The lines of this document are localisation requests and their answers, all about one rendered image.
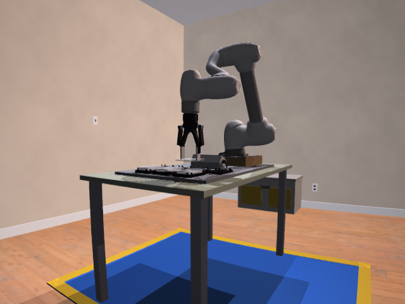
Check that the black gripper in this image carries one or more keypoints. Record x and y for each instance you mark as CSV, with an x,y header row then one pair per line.
x,y
190,125

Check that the grey button panel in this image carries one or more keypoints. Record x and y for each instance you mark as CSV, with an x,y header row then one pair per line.
x,y
211,161

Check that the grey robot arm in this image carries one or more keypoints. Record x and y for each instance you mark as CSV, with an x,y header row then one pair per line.
x,y
221,85

